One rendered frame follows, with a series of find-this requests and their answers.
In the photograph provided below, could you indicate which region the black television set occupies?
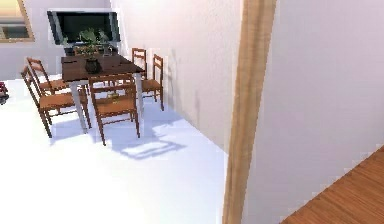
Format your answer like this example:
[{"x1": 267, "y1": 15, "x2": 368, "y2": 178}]
[{"x1": 46, "y1": 10, "x2": 122, "y2": 46}]

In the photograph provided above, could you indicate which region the green plant in black pot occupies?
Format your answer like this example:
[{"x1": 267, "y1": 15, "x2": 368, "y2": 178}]
[{"x1": 73, "y1": 27, "x2": 110, "y2": 75}]

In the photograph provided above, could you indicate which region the dark brown dining table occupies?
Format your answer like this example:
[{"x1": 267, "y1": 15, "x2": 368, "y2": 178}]
[{"x1": 60, "y1": 53, "x2": 146, "y2": 135}]

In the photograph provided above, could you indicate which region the dark red object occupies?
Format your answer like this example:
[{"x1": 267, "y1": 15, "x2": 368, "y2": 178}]
[{"x1": 0, "y1": 82, "x2": 10, "y2": 105}]

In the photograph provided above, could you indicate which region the wooden framed window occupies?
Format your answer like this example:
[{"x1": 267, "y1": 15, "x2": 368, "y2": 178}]
[{"x1": 0, "y1": 0, "x2": 36, "y2": 44}]

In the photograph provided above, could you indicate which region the light wooden door frame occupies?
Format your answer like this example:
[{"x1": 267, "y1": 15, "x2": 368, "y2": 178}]
[{"x1": 221, "y1": 0, "x2": 278, "y2": 224}]

